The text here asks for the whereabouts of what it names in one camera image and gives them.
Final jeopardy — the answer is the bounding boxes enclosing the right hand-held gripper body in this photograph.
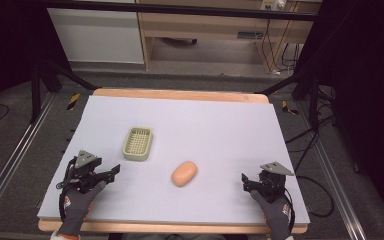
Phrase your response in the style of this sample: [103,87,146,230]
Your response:
[257,161,295,205]

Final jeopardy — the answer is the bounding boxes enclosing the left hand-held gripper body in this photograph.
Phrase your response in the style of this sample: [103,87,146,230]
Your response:
[67,149,103,195]

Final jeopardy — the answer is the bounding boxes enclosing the pale green soap dish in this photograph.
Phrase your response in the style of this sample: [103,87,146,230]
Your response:
[122,126,154,162]

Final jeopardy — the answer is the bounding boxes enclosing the orange soap bar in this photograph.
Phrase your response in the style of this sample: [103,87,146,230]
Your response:
[171,160,199,188]

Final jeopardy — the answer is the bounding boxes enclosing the person's right hand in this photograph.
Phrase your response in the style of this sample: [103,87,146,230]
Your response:
[249,189,295,240]

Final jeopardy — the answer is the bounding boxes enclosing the person's left hand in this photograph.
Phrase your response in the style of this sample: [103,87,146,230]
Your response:
[57,180,108,238]

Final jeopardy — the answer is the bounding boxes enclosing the white foam board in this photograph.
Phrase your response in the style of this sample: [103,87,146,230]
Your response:
[36,95,311,225]

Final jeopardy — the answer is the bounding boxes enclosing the yellow black tape marker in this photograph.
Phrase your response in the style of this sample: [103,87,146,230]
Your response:
[281,100,300,116]
[66,92,81,112]

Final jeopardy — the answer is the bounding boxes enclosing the black metal stand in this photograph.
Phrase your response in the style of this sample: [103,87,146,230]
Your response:
[29,59,99,125]
[254,71,322,133]

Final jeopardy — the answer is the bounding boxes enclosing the wooden table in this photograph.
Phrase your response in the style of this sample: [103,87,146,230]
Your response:
[37,87,310,235]

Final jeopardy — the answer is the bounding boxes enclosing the dark curtain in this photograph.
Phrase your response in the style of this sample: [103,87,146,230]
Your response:
[0,0,73,131]
[294,0,384,231]

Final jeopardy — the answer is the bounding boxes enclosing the white cabinet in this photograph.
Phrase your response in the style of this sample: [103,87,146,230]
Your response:
[47,7,145,65]

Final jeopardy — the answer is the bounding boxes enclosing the light wooden desk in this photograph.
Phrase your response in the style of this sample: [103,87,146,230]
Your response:
[135,0,322,73]

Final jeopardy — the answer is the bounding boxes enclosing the white power strip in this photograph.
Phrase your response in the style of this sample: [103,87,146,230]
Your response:
[260,0,287,11]

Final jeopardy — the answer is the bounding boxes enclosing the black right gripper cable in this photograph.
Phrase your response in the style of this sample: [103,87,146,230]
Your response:
[283,187,297,234]

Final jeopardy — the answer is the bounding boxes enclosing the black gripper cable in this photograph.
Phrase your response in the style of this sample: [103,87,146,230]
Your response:
[283,187,297,234]
[55,157,78,222]

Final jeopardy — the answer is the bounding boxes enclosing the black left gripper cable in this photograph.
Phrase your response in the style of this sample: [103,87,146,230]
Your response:
[55,157,78,222]

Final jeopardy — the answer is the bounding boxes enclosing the black floor cable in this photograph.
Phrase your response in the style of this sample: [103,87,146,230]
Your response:
[285,114,336,219]

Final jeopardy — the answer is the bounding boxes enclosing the metal floor rail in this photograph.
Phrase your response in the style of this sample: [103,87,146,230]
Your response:
[297,101,369,240]
[0,92,57,232]

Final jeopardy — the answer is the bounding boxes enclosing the hanging desk cables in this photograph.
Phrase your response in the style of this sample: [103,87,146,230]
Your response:
[260,18,302,76]

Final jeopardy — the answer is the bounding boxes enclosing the black horizontal frame bar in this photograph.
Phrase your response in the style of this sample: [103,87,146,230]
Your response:
[41,0,318,22]

